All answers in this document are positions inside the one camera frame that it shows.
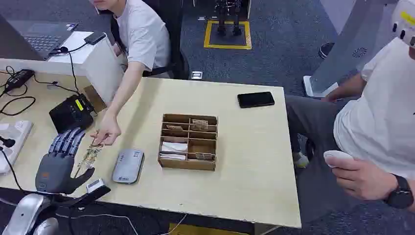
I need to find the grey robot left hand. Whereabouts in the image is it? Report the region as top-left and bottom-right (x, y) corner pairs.
(35, 127), (95, 195)

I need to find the white power strip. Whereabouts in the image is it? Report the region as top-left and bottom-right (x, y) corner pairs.
(0, 120), (34, 175)

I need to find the black device with yellow label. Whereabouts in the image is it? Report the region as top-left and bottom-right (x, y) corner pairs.
(48, 94), (96, 134)

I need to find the person's hand holding card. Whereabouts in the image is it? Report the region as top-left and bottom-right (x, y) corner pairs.
(91, 112), (122, 146)

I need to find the black power adapter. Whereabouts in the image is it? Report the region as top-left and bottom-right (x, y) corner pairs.
(4, 69), (35, 92)

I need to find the white cabinet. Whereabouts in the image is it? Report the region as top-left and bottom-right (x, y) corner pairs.
(47, 31), (124, 105)

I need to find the white card stack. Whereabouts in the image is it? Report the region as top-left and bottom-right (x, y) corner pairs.
(160, 141), (189, 161)

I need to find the dark grey laptop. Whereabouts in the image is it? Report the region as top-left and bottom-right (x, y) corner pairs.
(0, 14), (79, 62)

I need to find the black phone on cabinet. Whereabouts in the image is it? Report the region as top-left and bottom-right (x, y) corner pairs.
(83, 31), (107, 46)

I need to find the wooden divided card box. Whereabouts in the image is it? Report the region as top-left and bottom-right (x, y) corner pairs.
(157, 113), (219, 172)

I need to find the person seated across desk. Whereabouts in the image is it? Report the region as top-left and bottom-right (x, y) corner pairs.
(89, 0), (173, 146)

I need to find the black office chair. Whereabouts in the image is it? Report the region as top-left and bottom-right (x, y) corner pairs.
(110, 0), (191, 80)

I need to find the black smartphone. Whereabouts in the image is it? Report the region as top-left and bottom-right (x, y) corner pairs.
(237, 91), (276, 109)

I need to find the pale sneaker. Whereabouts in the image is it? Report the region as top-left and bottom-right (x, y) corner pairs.
(293, 151), (311, 169)

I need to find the white handheld controller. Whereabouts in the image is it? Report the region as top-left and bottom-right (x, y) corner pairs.
(323, 149), (354, 168)

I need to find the black shoe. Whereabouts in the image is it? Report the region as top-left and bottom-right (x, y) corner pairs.
(319, 42), (337, 60)

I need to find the person's hand with controller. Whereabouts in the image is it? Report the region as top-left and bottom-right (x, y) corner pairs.
(325, 156), (399, 202)

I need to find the person wearing white headset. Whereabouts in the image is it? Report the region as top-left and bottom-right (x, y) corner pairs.
(284, 35), (415, 224)

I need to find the black wristwatch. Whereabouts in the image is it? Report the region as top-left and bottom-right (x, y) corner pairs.
(384, 173), (415, 210)

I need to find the white head-mounted headset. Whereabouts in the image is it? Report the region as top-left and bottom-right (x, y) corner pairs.
(390, 0), (415, 49)

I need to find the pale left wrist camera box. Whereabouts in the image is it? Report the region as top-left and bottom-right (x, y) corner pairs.
(51, 178), (112, 208)

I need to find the black plug with cable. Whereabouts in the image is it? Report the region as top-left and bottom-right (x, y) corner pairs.
(0, 135), (26, 192)

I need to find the black looped cable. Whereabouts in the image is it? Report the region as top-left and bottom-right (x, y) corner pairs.
(0, 66), (37, 117)

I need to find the white hanging cable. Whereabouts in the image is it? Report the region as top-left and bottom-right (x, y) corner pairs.
(54, 212), (189, 235)

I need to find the black laptop cable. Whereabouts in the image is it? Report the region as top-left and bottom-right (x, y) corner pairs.
(48, 41), (90, 95)

